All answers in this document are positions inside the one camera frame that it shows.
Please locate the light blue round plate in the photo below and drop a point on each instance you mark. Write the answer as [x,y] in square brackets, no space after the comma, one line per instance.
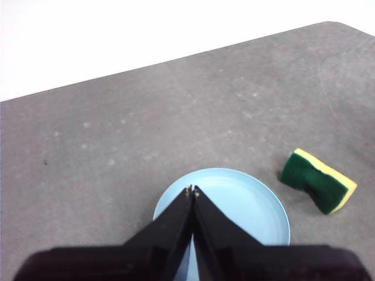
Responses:
[243,210]

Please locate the yellow sponge with green scourer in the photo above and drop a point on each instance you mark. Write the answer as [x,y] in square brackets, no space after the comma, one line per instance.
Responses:
[313,183]

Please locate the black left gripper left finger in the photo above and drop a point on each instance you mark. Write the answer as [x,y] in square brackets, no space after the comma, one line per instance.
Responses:
[170,228]

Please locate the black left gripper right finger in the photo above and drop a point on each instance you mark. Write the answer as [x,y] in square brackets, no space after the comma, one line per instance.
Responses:
[216,228]

